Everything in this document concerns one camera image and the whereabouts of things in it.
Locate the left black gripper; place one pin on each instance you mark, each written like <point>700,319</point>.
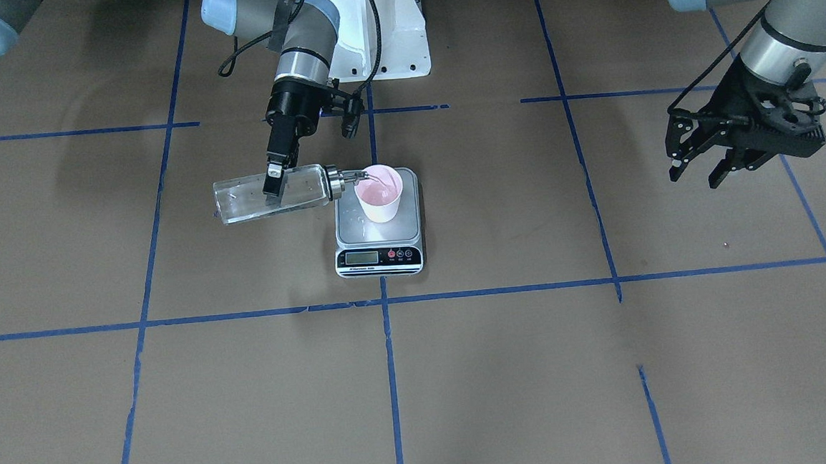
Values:
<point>729,100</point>

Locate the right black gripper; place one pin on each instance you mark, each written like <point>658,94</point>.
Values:
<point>287,115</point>

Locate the clear glass sauce bottle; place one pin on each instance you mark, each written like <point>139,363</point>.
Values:
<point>242,199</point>

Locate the pink plastic cup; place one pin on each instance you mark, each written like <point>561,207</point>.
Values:
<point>379,193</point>

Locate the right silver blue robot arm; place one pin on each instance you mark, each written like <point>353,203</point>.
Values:
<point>303,32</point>

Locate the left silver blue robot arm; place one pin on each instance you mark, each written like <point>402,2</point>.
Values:
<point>779,34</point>

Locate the silver digital kitchen scale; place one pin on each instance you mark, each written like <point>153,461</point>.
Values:
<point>368,248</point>

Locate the brown paper table cover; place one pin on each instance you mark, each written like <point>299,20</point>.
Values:
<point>576,307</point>

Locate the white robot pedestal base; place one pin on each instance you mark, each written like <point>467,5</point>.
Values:
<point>384,38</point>

